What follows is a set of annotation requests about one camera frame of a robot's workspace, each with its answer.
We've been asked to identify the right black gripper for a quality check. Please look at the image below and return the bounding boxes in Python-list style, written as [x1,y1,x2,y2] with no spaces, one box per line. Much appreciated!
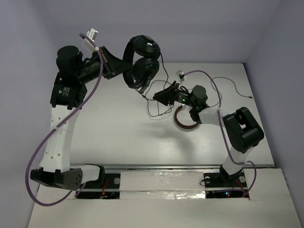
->
[153,81,196,108]

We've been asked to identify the black headphones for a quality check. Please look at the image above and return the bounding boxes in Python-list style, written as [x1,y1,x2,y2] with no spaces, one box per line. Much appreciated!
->
[123,35,161,94]

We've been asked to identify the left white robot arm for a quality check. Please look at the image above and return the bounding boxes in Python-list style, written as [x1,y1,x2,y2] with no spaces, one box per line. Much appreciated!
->
[26,46,132,190]

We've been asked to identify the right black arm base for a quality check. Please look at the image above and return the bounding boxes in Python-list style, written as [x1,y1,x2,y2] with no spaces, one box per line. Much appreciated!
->
[199,167,249,199]

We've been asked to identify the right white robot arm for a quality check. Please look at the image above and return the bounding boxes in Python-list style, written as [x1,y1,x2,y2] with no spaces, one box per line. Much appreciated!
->
[153,81,265,187]

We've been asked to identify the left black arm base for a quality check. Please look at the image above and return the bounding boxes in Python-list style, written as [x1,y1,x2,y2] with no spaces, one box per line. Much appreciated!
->
[75,166,121,200]

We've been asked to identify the brown headphones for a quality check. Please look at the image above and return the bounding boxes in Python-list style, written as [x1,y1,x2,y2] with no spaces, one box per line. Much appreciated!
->
[173,104,199,131]

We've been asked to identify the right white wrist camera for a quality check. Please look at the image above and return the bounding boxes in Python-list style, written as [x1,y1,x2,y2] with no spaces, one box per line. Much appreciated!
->
[176,70,187,87]

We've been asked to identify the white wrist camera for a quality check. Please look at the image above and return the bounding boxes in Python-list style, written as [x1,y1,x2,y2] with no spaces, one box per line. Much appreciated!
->
[82,28,98,54]
[176,70,187,87]

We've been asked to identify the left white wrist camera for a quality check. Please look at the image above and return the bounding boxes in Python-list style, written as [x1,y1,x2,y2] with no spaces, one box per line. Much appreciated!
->
[82,28,98,54]

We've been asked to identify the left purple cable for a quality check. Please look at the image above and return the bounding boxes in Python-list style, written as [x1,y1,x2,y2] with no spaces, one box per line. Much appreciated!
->
[25,33,105,207]

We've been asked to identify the purple cable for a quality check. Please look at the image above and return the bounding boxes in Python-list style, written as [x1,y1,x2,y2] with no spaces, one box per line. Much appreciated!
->
[184,69,257,193]
[25,33,105,207]

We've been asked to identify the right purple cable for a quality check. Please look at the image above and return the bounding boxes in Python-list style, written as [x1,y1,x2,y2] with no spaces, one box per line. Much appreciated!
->
[184,69,257,193]

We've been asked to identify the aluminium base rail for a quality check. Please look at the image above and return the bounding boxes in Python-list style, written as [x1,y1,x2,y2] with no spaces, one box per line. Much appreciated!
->
[71,163,276,173]

